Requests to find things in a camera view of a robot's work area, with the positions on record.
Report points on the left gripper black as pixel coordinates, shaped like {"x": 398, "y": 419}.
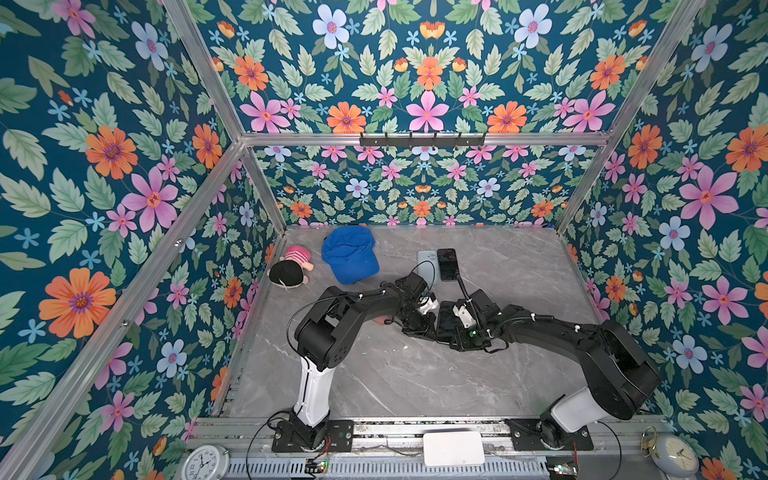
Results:
{"x": 427, "y": 328}

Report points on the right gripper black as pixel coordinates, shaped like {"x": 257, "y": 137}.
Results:
{"x": 461, "y": 343}

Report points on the black phone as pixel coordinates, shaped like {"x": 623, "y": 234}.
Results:
{"x": 448, "y": 264}
{"x": 448, "y": 324}

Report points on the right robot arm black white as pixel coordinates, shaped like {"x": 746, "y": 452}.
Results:
{"x": 620, "y": 376}

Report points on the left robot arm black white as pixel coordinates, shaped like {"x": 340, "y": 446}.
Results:
{"x": 327, "y": 333}

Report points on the light blue phone case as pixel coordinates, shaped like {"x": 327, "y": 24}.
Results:
{"x": 427, "y": 266}

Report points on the black phone beside blue case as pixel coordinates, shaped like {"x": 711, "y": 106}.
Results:
{"x": 448, "y": 264}

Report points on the blue baseball cap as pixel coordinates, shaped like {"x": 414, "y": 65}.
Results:
{"x": 349, "y": 251}

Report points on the plush doll pink hat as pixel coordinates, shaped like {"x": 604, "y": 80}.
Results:
{"x": 292, "y": 269}

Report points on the cream alarm clock right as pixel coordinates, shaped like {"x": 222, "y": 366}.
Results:
{"x": 669, "y": 453}

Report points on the white round clock left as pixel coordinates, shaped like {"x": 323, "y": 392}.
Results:
{"x": 207, "y": 462}

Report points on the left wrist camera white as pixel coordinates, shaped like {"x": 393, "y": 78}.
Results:
{"x": 428, "y": 303}

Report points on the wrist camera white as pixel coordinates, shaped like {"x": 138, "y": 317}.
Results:
{"x": 428, "y": 303}
{"x": 465, "y": 316}

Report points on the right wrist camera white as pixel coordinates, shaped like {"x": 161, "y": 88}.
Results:
{"x": 465, "y": 316}

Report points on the white box on rail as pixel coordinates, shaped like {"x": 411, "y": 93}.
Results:
{"x": 458, "y": 448}

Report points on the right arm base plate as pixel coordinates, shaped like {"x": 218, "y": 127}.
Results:
{"x": 534, "y": 434}

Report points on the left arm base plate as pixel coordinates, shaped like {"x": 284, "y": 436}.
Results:
{"x": 292, "y": 436}

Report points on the black hook bar on frame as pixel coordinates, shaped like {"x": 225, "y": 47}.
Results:
{"x": 408, "y": 140}

